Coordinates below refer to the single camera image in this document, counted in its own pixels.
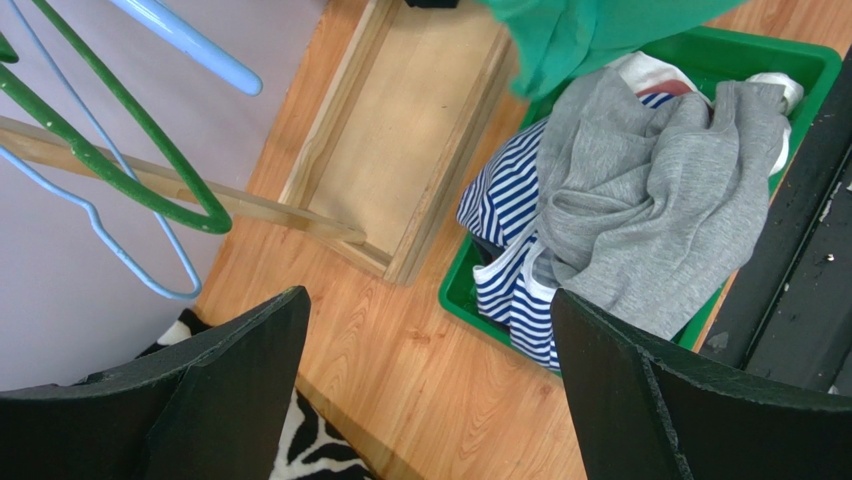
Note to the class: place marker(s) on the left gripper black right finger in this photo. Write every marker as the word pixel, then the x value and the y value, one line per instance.
pixel 645 408

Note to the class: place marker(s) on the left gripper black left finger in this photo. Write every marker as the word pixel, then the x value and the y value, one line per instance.
pixel 100 427

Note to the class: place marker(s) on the blue white striped tank top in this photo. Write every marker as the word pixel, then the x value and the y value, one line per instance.
pixel 498 209

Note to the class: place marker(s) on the grey tank top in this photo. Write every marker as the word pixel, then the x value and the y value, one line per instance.
pixel 646 211

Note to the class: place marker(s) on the red tank top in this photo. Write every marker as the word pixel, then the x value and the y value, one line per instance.
pixel 672 87

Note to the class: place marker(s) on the green tank top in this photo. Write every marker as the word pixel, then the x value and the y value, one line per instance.
pixel 558 40

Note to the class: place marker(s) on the light blue plastic hanger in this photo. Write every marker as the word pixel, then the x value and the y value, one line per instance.
pixel 158 18

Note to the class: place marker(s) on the zebra print blanket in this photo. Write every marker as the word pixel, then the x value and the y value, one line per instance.
pixel 313 446

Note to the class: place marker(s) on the wooden clothes rack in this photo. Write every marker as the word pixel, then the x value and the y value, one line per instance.
pixel 388 108

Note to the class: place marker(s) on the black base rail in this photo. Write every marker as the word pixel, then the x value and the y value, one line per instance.
pixel 787 315

